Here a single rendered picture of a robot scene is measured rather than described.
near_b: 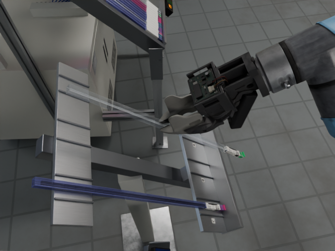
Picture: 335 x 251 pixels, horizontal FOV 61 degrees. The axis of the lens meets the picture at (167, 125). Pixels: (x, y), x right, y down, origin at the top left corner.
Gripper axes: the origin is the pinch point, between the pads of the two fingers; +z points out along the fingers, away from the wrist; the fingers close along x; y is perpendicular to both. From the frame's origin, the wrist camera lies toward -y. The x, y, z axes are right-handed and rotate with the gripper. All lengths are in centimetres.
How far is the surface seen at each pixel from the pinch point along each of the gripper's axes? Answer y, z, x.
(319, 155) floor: -134, -31, -26
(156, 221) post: -84, 54, -6
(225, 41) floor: -121, -8, -128
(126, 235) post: -77, 67, -1
